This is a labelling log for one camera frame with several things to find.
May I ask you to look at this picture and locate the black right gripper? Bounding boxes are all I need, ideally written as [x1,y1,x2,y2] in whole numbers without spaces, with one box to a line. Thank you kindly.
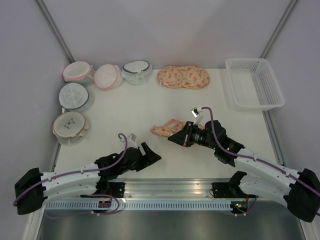
[167,121,217,151]

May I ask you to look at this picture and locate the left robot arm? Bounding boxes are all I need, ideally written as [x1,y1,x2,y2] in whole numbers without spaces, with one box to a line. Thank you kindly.
[13,142,161,215]

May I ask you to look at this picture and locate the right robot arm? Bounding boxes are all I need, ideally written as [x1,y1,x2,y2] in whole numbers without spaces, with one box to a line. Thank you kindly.
[168,120,320,223]

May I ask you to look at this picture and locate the navy trimmed white mesh bag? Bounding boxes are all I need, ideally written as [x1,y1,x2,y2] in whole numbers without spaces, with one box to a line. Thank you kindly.
[121,60,153,86]

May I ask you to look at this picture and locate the beige round bag with glasses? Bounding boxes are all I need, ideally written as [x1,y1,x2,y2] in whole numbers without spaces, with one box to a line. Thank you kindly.
[52,111,89,147]

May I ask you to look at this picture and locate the pink trimmed white mesh bag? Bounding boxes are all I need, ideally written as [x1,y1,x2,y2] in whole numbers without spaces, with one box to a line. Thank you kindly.
[94,63,124,90]

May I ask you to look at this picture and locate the blue trimmed round laundry bag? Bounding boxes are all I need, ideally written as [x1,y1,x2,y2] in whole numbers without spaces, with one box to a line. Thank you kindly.
[58,82,94,113]

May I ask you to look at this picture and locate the pink trimmed round laundry bag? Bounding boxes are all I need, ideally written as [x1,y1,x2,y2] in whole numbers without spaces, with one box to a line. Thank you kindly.
[62,61,94,85]

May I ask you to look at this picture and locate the white plastic basket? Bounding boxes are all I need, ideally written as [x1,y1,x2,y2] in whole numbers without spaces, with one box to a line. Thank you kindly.
[225,57,285,112]

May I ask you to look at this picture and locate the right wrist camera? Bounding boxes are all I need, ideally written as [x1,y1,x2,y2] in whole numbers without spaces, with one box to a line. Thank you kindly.
[191,107,202,118]

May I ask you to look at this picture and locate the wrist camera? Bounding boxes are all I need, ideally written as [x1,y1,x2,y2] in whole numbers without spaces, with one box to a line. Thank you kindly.
[191,107,202,118]
[127,133,137,142]

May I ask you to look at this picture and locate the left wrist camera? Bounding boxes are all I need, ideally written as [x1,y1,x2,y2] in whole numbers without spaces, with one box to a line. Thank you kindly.
[127,133,137,142]

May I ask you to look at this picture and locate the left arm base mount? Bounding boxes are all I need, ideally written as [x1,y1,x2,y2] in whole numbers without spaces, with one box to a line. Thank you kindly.
[96,182,126,198]

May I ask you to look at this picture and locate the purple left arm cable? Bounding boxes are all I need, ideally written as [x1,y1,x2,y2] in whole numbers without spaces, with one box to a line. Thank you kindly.
[13,132,130,218]

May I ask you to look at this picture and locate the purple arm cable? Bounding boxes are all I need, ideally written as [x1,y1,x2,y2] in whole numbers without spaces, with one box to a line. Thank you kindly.
[199,106,320,217]
[13,132,130,218]

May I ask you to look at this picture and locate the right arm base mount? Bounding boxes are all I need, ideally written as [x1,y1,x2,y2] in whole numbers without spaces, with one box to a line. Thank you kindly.
[209,182,256,199]

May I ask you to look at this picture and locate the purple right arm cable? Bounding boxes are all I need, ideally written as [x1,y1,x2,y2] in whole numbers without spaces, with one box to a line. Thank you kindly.
[199,106,320,217]

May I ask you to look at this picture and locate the white slotted cable duct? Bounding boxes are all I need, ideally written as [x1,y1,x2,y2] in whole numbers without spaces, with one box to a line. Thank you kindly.
[45,200,232,211]

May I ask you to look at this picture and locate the aluminium frame post right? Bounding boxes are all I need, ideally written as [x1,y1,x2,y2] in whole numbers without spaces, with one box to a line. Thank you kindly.
[259,0,300,59]

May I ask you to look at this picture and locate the aluminium frame post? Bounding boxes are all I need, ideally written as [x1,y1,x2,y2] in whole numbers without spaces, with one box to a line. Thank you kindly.
[259,0,300,59]
[34,0,75,64]

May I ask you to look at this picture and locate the aluminium frame post left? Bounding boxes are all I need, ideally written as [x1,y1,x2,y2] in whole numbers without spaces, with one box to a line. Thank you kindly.
[34,0,75,64]

